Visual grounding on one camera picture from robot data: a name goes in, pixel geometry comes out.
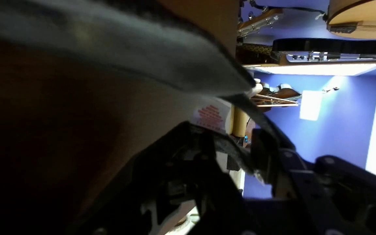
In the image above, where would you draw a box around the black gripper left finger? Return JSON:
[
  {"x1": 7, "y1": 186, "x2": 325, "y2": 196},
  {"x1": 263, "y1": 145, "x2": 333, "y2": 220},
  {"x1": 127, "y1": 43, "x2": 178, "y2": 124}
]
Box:
[{"x1": 71, "y1": 123, "x2": 246, "y2": 235}]

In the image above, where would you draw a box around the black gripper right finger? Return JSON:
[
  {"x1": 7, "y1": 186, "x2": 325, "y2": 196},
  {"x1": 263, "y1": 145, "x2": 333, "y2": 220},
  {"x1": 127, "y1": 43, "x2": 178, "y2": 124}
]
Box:
[{"x1": 226, "y1": 94, "x2": 376, "y2": 235}]

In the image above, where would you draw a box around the brown wooden cabinet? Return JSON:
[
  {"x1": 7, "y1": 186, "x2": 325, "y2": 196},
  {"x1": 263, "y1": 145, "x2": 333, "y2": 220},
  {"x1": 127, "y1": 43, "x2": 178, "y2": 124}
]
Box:
[{"x1": 0, "y1": 0, "x2": 239, "y2": 235}]

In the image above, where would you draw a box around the dark half head cap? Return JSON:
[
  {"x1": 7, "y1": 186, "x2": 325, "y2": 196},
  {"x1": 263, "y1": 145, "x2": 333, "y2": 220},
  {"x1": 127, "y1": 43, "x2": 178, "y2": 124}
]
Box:
[{"x1": 0, "y1": 0, "x2": 255, "y2": 97}]

